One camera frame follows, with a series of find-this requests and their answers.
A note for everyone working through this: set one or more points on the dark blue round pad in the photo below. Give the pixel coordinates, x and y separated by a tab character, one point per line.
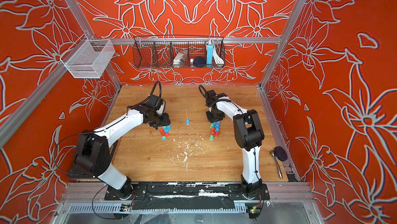
281	154

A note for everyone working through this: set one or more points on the silver pouch in basket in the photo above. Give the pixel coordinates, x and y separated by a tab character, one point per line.
180	59

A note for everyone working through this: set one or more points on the cluster of coloured stamp caps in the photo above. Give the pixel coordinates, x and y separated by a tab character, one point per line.
165	132

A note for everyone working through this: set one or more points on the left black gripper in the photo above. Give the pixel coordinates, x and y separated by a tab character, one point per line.
166	121

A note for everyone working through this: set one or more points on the dark blue round object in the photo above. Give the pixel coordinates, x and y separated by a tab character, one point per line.
199	62

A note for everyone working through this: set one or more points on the cluster of coloured stamps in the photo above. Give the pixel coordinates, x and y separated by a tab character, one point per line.
214	130

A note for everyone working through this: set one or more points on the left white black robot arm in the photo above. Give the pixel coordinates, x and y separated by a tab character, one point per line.
92	152

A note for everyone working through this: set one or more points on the metal spoon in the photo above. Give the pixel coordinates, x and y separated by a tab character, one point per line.
272	153

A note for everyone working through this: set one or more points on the light blue box in basket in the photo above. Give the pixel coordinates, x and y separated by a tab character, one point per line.
209	55

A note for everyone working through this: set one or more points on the white wire mesh basket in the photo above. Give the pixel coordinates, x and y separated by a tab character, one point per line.
89	59

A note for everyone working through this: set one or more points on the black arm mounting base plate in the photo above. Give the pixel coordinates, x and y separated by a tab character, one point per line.
191	196

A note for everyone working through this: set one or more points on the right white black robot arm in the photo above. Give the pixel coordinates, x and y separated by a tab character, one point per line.
248	134

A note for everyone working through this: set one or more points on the black wire wall basket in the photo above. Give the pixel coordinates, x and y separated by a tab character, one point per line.
174	52

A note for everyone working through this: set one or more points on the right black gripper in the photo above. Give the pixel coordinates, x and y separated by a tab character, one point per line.
211	120

